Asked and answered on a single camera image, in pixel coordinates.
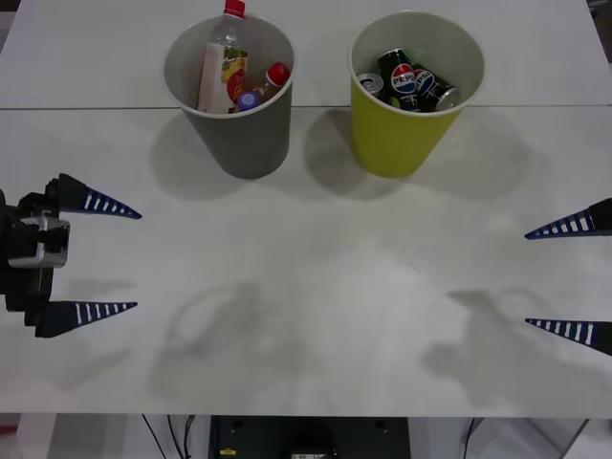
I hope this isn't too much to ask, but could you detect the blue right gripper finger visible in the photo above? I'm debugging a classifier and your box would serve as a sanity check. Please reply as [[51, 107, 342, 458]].
[[524, 317, 612, 358], [524, 197, 612, 241]]

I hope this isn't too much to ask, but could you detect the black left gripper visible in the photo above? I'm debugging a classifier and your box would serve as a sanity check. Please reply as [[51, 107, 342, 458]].
[[0, 173, 143, 339]]

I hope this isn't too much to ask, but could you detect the black drink can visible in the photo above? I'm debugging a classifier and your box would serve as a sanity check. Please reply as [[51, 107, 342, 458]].
[[413, 69, 461, 114], [376, 47, 425, 112]]

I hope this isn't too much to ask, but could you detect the grey plastic bin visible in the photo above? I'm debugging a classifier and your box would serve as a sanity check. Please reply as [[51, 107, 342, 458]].
[[161, 11, 298, 181]]

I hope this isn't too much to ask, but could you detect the yellow-green plastic bin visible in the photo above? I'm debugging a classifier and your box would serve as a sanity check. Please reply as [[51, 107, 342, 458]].
[[347, 11, 487, 180]]

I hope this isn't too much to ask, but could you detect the purple-capped bottle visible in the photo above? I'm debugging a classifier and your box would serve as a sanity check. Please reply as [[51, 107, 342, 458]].
[[235, 91, 262, 114]]

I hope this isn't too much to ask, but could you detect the large clear red-capped bottle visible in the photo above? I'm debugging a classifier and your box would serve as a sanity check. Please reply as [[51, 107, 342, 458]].
[[196, 0, 252, 115]]

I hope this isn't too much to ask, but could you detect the silver-topped drink can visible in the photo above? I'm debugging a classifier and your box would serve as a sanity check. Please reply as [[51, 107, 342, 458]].
[[356, 72, 389, 104]]

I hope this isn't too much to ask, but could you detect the small red-capped bottle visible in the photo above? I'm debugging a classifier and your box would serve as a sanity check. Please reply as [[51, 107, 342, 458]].
[[248, 61, 294, 104]]

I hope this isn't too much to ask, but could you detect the black robot torso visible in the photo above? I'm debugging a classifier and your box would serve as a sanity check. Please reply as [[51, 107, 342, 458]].
[[208, 414, 408, 459]]

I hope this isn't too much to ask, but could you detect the black cable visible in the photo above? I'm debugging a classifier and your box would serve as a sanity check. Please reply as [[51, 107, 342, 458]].
[[462, 417, 476, 459], [141, 413, 163, 459], [165, 413, 196, 459]]

